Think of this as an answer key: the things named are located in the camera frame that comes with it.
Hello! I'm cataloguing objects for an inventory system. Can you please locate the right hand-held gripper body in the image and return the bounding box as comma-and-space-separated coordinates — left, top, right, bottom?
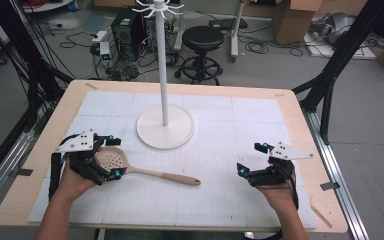
246, 141, 315, 188

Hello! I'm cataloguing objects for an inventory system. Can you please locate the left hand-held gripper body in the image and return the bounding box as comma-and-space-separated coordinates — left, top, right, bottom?
55, 130, 110, 187

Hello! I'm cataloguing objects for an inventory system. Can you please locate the person's right hand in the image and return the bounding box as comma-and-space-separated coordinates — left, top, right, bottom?
255, 181, 298, 214

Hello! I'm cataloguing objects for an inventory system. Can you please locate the person's left hand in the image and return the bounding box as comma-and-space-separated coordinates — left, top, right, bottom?
55, 147, 105, 203

